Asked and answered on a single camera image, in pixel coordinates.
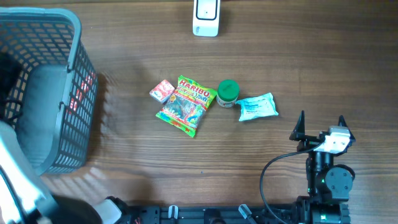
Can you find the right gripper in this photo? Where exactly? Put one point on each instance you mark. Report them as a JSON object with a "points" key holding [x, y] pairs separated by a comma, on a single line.
{"points": [[298, 133]]}

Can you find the light blue tissue pack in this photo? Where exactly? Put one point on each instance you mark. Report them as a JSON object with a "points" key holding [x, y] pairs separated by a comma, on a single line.
{"points": [[257, 107]]}

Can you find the green lid jar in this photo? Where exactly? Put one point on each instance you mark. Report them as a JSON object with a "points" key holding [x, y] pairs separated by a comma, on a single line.
{"points": [[227, 93]]}

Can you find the green Haribo candy bag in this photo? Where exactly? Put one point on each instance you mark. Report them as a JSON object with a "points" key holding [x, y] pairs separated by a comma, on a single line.
{"points": [[187, 105]]}

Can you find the small red white box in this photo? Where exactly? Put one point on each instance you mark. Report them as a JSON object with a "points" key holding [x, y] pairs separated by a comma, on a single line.
{"points": [[162, 91]]}

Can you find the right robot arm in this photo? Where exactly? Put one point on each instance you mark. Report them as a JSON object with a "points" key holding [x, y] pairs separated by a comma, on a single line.
{"points": [[329, 184]]}

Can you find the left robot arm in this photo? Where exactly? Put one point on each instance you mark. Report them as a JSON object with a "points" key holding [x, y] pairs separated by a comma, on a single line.
{"points": [[24, 197]]}

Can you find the white barcode scanner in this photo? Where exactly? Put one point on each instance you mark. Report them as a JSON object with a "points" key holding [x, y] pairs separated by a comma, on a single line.
{"points": [[206, 18]]}

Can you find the grey plastic basket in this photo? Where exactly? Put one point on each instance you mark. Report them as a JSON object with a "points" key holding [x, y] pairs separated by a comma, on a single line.
{"points": [[33, 37]]}

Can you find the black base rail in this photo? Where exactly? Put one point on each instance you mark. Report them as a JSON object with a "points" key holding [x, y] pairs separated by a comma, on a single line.
{"points": [[114, 210]]}

